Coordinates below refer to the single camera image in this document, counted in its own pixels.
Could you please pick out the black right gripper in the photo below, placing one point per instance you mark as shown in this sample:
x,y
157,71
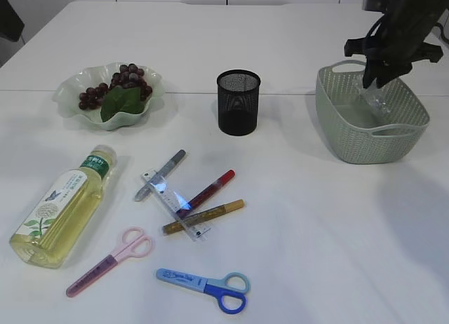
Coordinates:
x,y
391,47

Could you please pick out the clear plastic sheet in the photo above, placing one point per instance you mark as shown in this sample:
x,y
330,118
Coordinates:
x,y
373,97

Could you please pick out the purple grape bunch with leaves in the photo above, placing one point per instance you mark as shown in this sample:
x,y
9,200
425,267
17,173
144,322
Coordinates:
x,y
127,92

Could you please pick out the yellow tea bottle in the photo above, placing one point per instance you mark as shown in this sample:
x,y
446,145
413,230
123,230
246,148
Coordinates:
x,y
48,234

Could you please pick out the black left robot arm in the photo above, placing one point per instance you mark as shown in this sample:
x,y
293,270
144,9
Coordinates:
x,y
11,25

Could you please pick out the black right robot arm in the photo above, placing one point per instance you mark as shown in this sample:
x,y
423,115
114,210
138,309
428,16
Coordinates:
x,y
430,10

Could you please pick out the green plastic woven basket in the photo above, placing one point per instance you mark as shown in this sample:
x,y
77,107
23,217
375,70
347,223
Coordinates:
x,y
357,135

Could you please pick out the black mesh pen holder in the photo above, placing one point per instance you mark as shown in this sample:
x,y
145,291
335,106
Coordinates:
x,y
238,101

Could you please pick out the red glitter pen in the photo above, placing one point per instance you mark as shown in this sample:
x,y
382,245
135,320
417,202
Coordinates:
x,y
204,195

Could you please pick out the clear plastic ruler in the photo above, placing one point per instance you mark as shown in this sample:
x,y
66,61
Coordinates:
x,y
173,203

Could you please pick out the silver glitter pen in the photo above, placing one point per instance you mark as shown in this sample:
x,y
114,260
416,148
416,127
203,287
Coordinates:
x,y
161,173

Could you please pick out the gold glitter pen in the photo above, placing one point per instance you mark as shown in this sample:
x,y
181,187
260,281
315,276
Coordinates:
x,y
204,216

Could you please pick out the green wavy glass plate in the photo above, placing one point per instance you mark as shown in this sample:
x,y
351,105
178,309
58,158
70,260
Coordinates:
x,y
67,95

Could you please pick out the blue scissors with sheath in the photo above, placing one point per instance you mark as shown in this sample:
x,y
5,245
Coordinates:
x,y
216,288

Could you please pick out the pink scissors with sheath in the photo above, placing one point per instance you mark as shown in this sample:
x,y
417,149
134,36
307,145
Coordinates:
x,y
132,243

